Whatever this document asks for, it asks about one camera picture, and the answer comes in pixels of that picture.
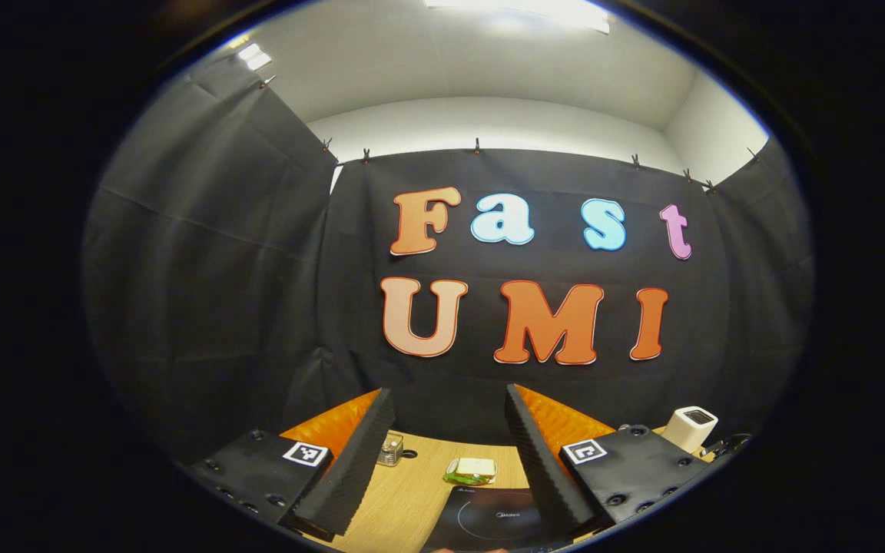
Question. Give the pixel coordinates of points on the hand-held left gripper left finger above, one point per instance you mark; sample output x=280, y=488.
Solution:
x=350, y=476

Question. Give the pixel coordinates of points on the row of black cloth clips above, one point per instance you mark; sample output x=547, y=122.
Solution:
x=477, y=144

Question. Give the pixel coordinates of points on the sandwich with lettuce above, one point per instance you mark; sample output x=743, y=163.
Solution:
x=473, y=468

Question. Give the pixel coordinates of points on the black backdrop cloth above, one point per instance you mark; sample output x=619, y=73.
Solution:
x=220, y=269

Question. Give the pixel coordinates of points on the white toaster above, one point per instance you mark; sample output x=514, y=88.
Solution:
x=688, y=430

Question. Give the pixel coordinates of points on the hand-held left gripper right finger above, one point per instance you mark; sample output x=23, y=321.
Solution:
x=542, y=468

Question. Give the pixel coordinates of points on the small ceiling light panel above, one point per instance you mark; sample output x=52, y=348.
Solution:
x=254, y=56

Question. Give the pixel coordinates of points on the black induction cooktop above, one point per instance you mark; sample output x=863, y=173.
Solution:
x=488, y=522

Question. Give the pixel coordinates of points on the large ceiling light panel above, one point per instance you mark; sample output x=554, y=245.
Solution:
x=535, y=11

